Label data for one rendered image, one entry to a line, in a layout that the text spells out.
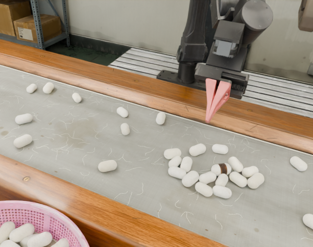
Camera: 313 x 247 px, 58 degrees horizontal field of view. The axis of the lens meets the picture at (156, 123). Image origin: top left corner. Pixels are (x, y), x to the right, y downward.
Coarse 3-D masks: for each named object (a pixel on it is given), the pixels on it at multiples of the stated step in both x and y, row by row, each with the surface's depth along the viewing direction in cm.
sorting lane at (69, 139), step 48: (0, 96) 69; (48, 96) 71; (96, 96) 73; (0, 144) 55; (48, 144) 56; (96, 144) 57; (144, 144) 58; (192, 144) 59; (240, 144) 61; (96, 192) 47; (144, 192) 48; (192, 192) 49; (240, 192) 49; (288, 192) 50; (240, 240) 42; (288, 240) 42
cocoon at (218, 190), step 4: (216, 188) 48; (220, 188) 47; (224, 188) 47; (228, 188) 48; (216, 192) 47; (220, 192) 47; (224, 192) 47; (228, 192) 47; (220, 196) 47; (224, 196) 47; (228, 196) 47
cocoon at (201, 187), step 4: (196, 184) 48; (200, 184) 48; (204, 184) 48; (196, 188) 48; (200, 188) 48; (204, 188) 47; (208, 188) 47; (200, 192) 48; (204, 192) 47; (208, 192) 47; (212, 192) 47; (208, 196) 47
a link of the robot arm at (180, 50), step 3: (180, 45) 89; (180, 48) 88; (177, 51) 92; (180, 51) 88; (207, 51) 90; (177, 54) 92; (180, 54) 89; (204, 54) 90; (177, 57) 92; (180, 57) 90; (204, 57) 91; (177, 60) 93; (180, 60) 92
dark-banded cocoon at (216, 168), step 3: (213, 165) 52; (216, 165) 52; (228, 165) 52; (213, 168) 51; (216, 168) 51; (219, 168) 51; (228, 168) 51; (213, 171) 51; (216, 171) 51; (219, 171) 51; (228, 171) 51; (216, 174) 51; (219, 174) 51
